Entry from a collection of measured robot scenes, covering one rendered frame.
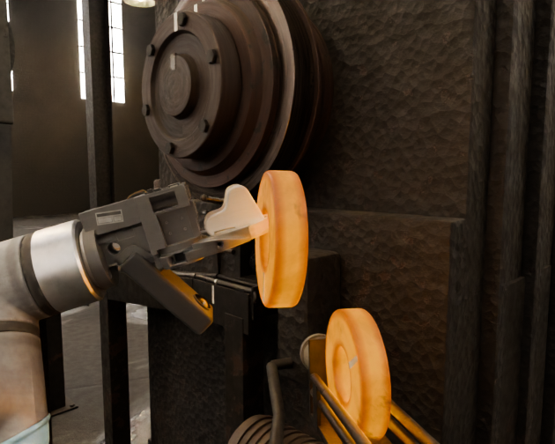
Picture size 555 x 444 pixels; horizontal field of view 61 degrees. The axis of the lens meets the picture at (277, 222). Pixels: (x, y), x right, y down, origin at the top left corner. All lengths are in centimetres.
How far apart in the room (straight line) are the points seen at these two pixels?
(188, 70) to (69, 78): 1088
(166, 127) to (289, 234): 60
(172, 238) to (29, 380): 18
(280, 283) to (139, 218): 16
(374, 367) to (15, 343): 36
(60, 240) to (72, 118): 1118
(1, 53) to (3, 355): 323
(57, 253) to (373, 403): 36
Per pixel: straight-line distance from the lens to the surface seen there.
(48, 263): 50
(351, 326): 55
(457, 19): 87
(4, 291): 52
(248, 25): 92
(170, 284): 51
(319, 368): 67
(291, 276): 47
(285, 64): 86
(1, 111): 358
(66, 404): 221
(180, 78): 95
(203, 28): 92
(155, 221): 49
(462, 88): 84
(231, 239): 49
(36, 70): 1157
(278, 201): 46
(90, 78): 800
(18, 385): 49
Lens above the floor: 95
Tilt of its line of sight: 6 degrees down
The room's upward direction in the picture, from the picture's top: straight up
